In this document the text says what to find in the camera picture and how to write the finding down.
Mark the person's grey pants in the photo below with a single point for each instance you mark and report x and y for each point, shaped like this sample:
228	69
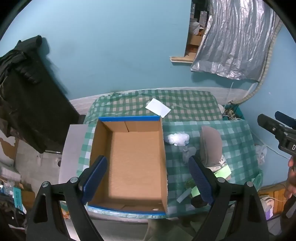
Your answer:
164	229

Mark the person's right hand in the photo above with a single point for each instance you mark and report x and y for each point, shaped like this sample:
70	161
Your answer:
291	183

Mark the green beige checkered tablecloth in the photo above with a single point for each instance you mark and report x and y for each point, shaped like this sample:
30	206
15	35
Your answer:
189	104

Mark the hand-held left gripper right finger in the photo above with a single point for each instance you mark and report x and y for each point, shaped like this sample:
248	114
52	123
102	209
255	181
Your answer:
201	180

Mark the black sock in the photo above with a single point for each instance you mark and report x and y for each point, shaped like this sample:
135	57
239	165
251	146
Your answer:
197	202

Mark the cardboard box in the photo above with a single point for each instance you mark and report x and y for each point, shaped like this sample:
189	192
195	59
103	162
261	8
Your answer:
136	162

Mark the green scouring pad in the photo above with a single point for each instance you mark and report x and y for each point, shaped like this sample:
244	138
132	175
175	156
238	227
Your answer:
190	184

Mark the black hanging clothing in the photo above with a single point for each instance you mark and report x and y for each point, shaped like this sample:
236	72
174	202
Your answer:
30	97

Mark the clear plastic bag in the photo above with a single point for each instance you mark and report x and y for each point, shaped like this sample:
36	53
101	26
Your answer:
261	154

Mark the small grey cloth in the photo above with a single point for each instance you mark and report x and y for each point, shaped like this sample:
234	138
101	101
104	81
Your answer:
189	154

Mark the silver foil curtain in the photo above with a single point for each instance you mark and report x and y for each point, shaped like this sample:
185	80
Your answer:
233	39

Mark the purple pouch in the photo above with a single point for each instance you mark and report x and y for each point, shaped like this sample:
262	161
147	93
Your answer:
267	209

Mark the white crumpled plastic bag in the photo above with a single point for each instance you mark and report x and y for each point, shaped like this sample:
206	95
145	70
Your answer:
177	139

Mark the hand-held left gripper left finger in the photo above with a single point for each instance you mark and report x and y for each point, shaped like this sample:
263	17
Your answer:
94	180

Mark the person's right forearm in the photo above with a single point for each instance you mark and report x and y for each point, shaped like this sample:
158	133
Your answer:
288	210

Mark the wooden crate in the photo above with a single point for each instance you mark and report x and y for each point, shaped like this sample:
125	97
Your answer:
275	197

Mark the white paper card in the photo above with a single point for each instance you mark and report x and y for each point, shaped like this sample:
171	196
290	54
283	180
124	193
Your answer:
158	107

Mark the wooden ledge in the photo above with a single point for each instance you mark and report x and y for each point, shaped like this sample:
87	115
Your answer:
181	59

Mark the grey sock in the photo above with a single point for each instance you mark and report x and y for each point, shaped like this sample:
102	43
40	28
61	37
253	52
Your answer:
210	143

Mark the light green cloth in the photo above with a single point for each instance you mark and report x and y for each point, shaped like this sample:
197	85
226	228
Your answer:
223	173

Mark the white plastic strip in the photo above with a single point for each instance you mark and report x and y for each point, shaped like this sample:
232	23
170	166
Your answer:
183	197

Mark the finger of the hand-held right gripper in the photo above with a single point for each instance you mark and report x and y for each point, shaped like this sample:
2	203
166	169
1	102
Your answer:
269	125
285	119

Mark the teal cardboard packet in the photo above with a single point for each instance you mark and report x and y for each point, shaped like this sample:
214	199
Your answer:
18	199

